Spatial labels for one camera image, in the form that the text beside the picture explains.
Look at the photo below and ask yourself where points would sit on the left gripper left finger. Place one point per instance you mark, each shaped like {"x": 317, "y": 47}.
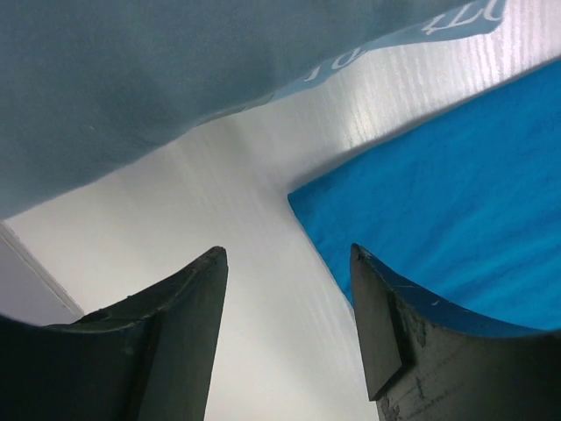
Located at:
{"x": 147, "y": 357}

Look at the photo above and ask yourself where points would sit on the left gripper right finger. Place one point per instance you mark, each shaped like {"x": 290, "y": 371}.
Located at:
{"x": 426, "y": 358}

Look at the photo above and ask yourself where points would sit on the bright blue t shirt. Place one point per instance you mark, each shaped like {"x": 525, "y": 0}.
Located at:
{"x": 466, "y": 205}

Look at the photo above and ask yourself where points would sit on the folded grey-blue t shirt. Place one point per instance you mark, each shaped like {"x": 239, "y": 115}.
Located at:
{"x": 90, "y": 86}

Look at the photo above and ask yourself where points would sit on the folded light blue printed shirt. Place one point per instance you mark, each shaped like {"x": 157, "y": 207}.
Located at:
{"x": 474, "y": 18}

